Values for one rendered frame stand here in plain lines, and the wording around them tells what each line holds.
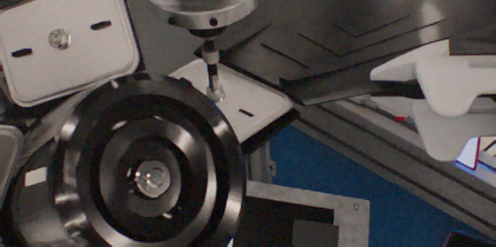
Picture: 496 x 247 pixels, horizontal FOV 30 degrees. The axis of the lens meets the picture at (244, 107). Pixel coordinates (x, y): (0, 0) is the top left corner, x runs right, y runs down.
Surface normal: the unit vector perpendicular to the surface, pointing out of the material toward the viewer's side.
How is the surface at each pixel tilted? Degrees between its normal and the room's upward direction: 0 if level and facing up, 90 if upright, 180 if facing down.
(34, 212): 77
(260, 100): 6
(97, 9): 53
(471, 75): 6
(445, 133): 10
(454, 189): 90
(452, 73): 6
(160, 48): 90
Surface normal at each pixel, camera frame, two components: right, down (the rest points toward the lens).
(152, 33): 0.73, 0.42
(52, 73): -0.29, 0.07
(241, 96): -0.06, -0.82
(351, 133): -0.68, 0.51
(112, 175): 0.60, -0.15
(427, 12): 0.18, -0.71
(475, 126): -0.08, -0.62
